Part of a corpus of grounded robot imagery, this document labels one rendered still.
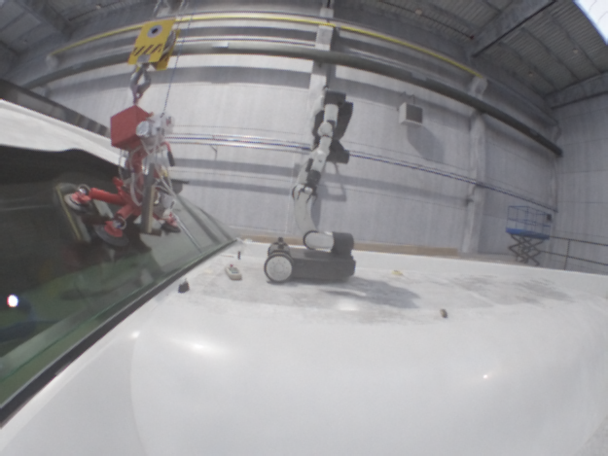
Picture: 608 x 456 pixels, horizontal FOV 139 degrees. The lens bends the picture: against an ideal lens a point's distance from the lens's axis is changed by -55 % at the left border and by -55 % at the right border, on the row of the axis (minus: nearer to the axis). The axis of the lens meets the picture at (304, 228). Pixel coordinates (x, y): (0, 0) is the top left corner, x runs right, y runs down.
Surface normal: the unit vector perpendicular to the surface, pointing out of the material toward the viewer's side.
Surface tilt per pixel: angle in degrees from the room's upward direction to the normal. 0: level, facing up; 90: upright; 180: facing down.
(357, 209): 90
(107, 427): 54
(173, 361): 27
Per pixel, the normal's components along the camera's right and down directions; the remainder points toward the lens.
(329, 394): 0.14, -0.80
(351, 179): 0.08, 0.08
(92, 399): 0.85, -0.53
